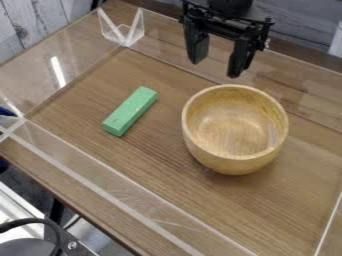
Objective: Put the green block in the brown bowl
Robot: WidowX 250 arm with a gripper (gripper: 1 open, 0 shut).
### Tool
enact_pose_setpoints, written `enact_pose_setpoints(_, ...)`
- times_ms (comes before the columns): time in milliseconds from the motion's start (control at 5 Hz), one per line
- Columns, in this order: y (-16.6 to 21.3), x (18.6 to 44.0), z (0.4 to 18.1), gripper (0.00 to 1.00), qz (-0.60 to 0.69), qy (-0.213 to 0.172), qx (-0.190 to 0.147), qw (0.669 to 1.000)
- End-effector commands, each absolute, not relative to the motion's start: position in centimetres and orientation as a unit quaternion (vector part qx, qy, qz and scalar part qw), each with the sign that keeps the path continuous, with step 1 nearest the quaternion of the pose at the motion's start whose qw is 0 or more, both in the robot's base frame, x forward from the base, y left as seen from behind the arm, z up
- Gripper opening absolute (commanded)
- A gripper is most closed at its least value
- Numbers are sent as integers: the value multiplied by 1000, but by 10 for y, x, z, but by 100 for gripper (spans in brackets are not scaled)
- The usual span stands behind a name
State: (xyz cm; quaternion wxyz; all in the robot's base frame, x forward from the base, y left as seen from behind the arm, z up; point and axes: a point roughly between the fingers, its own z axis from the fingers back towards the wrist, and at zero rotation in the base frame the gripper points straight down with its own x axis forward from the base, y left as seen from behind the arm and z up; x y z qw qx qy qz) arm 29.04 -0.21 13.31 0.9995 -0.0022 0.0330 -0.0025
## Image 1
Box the light wooden bowl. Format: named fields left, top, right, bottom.
left=181, top=84, right=288, bottom=175

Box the green rectangular block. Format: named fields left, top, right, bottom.
left=102, top=87, right=157, bottom=137

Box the black table leg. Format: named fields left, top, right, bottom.
left=49, top=199, right=65, bottom=224

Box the black metal bracket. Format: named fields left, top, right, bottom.
left=57, top=228, right=98, bottom=256

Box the clear acrylic tray enclosure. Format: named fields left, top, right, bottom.
left=0, top=2, right=342, bottom=256

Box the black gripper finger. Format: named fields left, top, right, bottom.
left=227, top=38, right=255, bottom=78
left=183, top=17, right=209, bottom=64

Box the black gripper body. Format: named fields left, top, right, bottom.
left=179, top=0, right=275, bottom=50

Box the black cable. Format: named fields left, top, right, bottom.
left=0, top=217, right=64, bottom=256

